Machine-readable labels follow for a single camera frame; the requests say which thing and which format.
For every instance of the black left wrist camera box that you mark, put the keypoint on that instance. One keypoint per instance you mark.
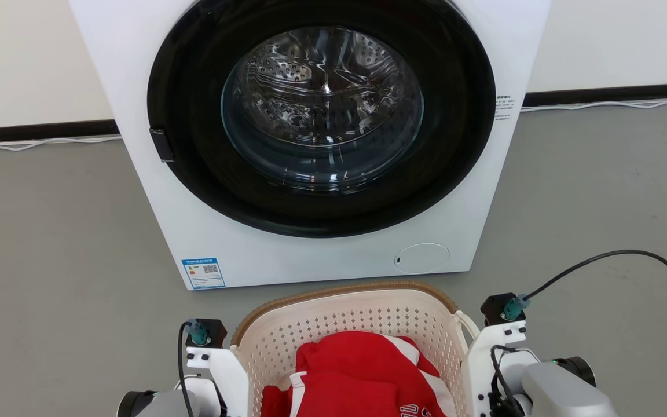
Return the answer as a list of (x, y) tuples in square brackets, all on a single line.
[(213, 332)]

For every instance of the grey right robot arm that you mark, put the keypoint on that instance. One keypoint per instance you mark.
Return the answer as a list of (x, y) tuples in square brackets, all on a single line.
[(559, 388)]

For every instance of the white front-load washing machine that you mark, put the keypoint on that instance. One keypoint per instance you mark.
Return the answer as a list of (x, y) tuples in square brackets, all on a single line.
[(322, 258)]

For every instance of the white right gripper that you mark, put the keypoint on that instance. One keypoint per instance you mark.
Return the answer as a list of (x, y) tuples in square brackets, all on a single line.
[(484, 365)]

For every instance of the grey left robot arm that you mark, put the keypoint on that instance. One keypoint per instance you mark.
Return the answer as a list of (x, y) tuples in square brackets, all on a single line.
[(160, 403)]

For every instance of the blue energy label sticker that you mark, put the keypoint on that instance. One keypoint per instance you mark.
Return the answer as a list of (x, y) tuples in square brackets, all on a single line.
[(203, 273)]

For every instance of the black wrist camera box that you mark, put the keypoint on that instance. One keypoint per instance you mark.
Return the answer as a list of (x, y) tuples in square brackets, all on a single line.
[(494, 308), (213, 332)]

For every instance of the round white filter cover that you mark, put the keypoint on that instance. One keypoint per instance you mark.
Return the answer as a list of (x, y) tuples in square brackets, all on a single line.
[(421, 258)]

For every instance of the black round washer door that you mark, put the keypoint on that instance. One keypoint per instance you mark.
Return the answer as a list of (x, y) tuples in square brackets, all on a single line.
[(194, 87)]

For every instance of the small black text sticker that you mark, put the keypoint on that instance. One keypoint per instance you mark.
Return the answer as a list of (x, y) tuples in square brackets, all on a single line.
[(504, 108)]

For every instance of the steel washer drum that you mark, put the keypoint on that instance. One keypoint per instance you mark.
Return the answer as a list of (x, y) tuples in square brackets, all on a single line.
[(322, 104)]

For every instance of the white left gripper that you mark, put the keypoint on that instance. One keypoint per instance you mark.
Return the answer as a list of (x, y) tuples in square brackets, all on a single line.
[(226, 370)]

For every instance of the beige perforated laundry basket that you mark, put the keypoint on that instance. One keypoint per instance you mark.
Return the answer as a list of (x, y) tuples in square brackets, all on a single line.
[(362, 313)]

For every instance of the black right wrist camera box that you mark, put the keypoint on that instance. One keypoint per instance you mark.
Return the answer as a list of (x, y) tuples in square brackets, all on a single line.
[(494, 308)]

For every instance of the red and white garment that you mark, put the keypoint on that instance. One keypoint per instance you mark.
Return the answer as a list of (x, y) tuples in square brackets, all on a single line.
[(356, 370)]

